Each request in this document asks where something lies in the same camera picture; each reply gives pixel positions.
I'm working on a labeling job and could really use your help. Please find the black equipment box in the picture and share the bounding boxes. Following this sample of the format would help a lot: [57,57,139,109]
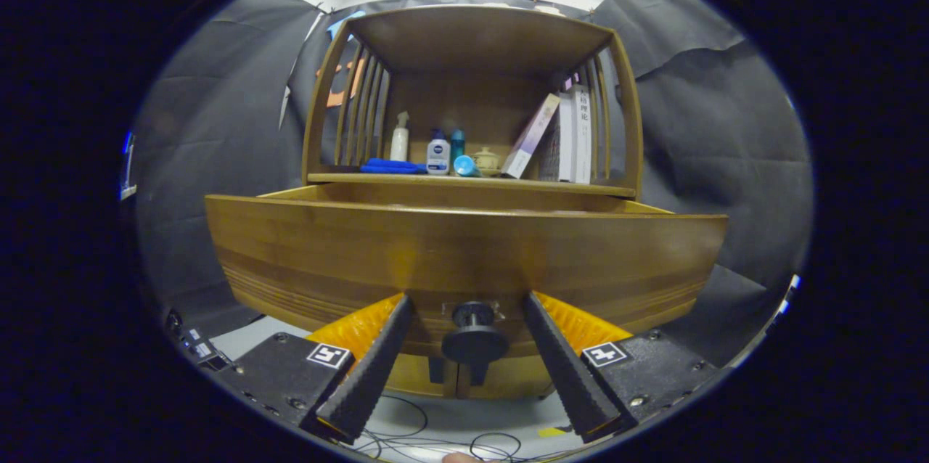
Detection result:
[181,327,234,371]

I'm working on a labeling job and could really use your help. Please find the wooden cabinet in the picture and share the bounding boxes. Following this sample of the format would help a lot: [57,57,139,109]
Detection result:
[301,4,645,401]

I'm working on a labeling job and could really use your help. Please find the wooden countertop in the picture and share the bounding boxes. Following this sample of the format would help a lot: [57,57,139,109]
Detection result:
[306,171,638,199]

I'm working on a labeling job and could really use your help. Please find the wooden cabinet door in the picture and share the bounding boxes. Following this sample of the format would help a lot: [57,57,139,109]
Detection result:
[456,358,554,400]
[385,356,458,400]

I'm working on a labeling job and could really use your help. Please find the white pump bottle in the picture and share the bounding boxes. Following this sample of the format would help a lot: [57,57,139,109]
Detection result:
[390,111,411,163]

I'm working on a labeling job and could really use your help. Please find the patterned cover book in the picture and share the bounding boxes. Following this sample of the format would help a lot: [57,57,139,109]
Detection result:
[539,91,576,182]

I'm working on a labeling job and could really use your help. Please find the purple book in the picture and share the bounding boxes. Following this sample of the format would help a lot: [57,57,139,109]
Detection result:
[501,93,562,180]

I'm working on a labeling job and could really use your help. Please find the black floor cables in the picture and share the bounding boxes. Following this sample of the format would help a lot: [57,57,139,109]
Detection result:
[356,394,581,463]

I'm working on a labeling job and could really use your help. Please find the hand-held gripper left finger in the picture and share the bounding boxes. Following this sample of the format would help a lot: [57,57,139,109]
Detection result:
[216,293,416,446]

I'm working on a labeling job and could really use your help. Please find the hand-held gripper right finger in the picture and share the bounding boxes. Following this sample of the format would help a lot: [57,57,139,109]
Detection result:
[523,292,721,444]

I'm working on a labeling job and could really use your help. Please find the white book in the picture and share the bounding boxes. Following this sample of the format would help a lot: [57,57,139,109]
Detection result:
[573,84,592,185]

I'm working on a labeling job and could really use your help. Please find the lidded ceramic teacup with saucer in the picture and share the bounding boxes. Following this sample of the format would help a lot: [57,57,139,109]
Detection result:
[472,147,502,177]

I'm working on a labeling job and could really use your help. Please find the white bottle with blue cap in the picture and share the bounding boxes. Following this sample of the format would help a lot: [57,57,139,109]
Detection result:
[426,129,451,176]

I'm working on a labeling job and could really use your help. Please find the wooden drawer with black knob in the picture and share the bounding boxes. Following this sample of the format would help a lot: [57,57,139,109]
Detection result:
[205,182,729,366]

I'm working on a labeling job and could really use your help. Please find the folded blue cloth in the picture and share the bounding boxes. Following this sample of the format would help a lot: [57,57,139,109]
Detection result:
[359,157,429,175]

